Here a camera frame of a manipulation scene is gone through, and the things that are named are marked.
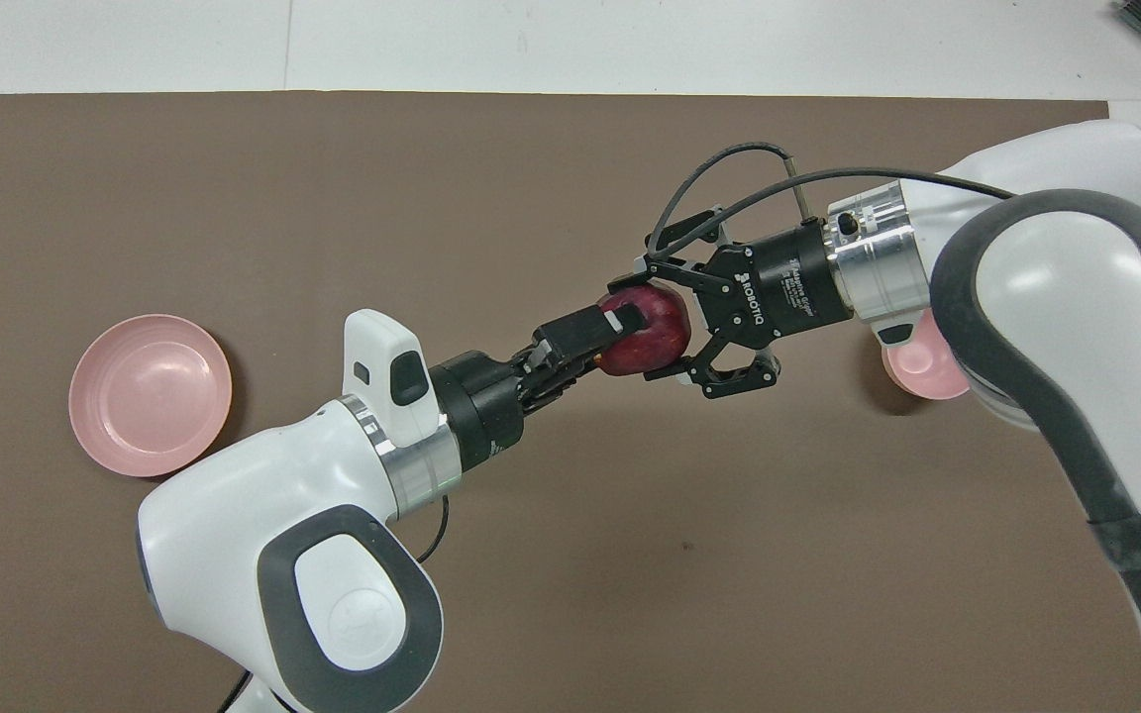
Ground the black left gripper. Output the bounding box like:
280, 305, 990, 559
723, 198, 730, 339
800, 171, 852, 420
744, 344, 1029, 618
429, 302, 647, 471

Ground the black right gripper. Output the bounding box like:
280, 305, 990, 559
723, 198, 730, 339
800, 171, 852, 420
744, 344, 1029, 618
635, 208, 854, 400

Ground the red apple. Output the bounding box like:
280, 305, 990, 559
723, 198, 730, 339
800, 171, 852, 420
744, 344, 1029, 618
595, 284, 693, 378

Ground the pink bowl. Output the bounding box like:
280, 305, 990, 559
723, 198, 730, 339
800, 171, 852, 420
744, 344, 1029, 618
880, 307, 974, 402

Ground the pink plate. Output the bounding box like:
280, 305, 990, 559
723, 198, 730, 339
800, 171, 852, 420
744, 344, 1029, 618
68, 314, 234, 478

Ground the brown table mat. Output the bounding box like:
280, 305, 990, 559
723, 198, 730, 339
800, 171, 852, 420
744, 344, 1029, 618
0, 91, 1141, 713

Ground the black right arm gripper cable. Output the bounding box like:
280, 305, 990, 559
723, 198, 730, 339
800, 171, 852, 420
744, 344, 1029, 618
650, 144, 1019, 255

